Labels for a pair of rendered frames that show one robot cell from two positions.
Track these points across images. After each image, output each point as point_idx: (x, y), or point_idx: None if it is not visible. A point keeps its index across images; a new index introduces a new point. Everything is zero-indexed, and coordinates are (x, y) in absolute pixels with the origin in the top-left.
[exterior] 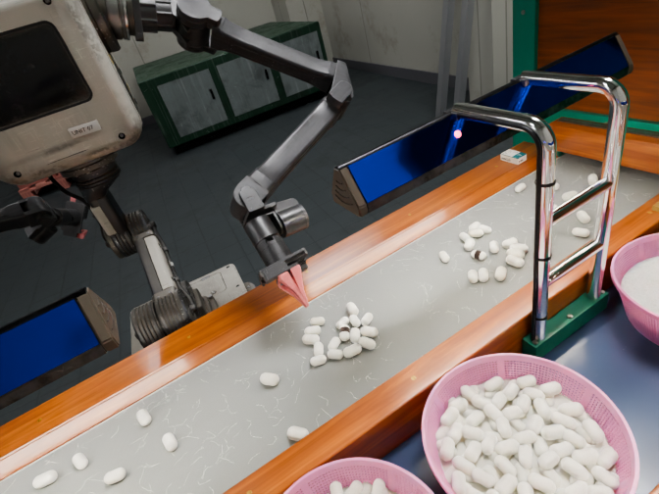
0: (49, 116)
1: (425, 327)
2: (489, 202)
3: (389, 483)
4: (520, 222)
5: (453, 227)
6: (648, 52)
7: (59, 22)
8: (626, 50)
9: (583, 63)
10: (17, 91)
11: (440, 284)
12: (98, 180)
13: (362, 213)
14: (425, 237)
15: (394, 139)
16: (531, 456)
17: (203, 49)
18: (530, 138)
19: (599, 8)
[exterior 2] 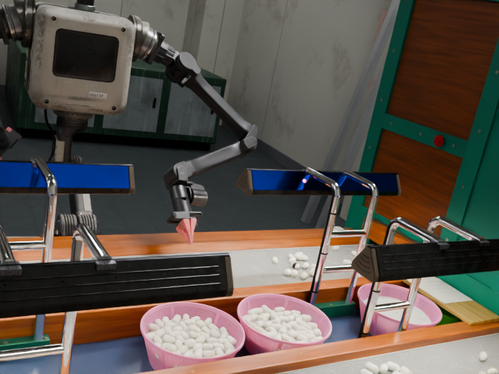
0: (85, 80)
1: (252, 283)
2: (314, 248)
3: (214, 321)
4: (326, 263)
5: (286, 251)
6: (419, 194)
7: (122, 40)
8: (399, 183)
9: (376, 179)
10: (78, 61)
11: (267, 271)
12: (75, 126)
13: (249, 193)
14: (266, 250)
15: (275, 169)
16: (285, 330)
17: (177, 82)
18: (355, 226)
19: (404, 162)
